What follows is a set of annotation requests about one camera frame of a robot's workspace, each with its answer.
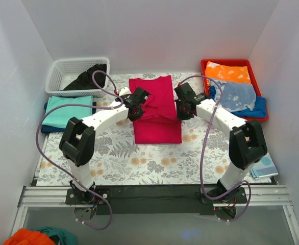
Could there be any magenta t shirt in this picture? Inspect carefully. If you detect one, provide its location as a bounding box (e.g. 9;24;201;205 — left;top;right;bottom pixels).
129;75;182;144

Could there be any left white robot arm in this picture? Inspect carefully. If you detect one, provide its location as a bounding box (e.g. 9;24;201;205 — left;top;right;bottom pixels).
59;87;150;204

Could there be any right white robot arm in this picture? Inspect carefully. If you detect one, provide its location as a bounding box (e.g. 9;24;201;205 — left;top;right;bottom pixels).
175;81;267;203

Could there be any orange patterned shirt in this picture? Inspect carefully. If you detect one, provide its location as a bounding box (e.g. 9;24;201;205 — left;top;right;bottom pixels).
205;61;251;84

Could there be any light blue patterned shirt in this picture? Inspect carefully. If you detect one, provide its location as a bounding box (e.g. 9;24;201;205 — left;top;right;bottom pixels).
209;79;256;112

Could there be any black garment in basket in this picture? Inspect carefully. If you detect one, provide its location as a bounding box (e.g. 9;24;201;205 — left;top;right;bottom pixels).
63;64;107;91

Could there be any floral table mat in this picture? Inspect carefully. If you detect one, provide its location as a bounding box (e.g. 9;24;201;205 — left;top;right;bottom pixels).
36;73;231;186

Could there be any red plastic bin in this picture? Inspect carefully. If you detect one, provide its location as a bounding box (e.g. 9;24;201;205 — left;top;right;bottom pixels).
200;59;269;125

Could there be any white plastic basket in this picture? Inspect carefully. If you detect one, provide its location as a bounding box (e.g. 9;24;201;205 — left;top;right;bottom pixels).
45;57;110;97

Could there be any folded dark blue shirt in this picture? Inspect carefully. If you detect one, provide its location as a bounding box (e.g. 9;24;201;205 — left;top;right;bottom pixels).
41;101;98;134

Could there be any folded colourful patterned shirt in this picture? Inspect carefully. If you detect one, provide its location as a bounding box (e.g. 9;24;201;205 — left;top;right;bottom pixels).
251;153;279;179

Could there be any teal cloth bottom corner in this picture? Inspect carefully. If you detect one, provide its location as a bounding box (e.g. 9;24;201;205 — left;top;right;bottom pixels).
37;226;78;245

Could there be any orange cloth bottom corner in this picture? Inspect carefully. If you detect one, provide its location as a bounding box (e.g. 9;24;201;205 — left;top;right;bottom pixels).
3;228;55;245

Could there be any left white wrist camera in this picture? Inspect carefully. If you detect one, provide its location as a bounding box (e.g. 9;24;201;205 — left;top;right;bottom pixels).
114;87;131;96

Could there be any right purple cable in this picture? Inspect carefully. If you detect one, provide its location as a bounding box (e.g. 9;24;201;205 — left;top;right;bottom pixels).
179;75;252;222

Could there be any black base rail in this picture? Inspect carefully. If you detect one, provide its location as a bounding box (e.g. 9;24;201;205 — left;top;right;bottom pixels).
64;184;248;216

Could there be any aluminium frame rail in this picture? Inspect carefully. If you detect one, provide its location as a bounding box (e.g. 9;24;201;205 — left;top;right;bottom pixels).
18;185;292;207

